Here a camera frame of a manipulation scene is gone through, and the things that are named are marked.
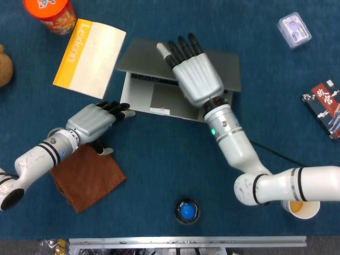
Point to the teal table cover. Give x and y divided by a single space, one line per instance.
164 159

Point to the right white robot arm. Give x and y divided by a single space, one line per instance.
236 148

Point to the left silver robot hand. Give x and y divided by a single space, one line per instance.
87 122

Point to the yellow white Lexicon booklet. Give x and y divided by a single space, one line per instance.
90 61

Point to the brown plush toy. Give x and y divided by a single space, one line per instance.
4 69

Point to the yellow black plastic bag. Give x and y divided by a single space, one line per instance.
55 247

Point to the silver grey laptop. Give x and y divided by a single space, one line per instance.
138 98

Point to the aluminium frame rail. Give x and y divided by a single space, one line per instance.
186 241

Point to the red instant noodle cup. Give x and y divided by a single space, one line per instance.
53 16

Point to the dark printed card box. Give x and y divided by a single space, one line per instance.
325 109

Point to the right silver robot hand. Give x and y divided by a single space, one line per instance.
199 77

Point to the clear plastic card case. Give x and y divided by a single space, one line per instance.
293 30

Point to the brown folded cloth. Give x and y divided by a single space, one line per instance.
87 180

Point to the white paper cup orange drink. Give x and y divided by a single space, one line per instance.
305 210

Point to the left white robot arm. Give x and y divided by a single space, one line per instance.
34 159

